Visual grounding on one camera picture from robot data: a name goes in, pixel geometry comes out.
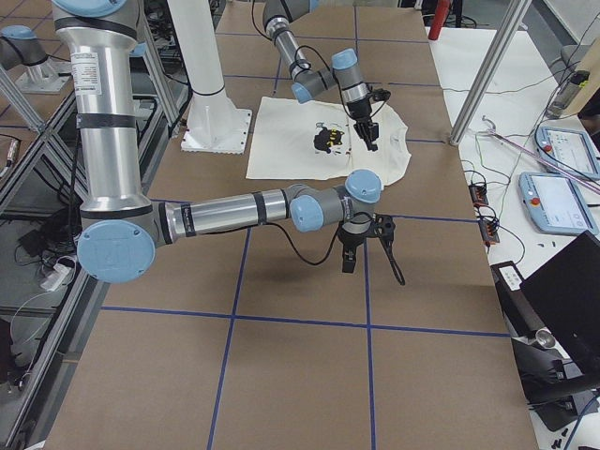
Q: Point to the aluminium frame post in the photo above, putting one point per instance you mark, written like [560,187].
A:
[499,45]

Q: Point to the red bottle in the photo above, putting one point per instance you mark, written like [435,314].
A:
[440,15]

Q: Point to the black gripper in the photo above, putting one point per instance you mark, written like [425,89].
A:
[350,242]
[361,112]

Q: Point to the blue teach pendant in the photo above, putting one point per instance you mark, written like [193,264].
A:
[570,150]
[555,204]

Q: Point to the black box with label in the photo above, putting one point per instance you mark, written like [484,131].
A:
[515,307]

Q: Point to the blue teach pendant far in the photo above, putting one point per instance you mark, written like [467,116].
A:
[570,150]

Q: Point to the blue teach pendant near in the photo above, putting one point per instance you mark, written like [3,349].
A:
[555,204]

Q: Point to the cream long-sleeve cat shirt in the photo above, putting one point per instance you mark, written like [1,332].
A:
[317,141]

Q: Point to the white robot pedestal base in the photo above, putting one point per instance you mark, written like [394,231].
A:
[214,124]

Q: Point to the black laptop monitor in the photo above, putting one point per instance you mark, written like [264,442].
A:
[564,293]

